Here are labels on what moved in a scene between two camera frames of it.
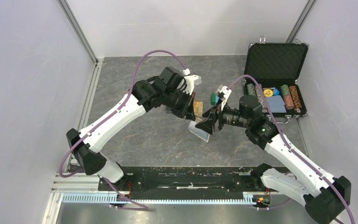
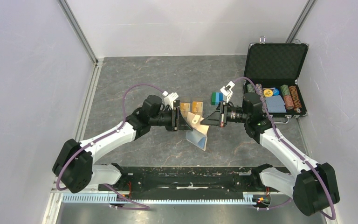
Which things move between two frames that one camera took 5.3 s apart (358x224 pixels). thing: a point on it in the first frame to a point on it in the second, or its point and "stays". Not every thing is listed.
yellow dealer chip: [268, 93] stays
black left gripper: [187, 111] to [178, 122]
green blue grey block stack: [215, 99] stays
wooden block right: [198, 107] stays
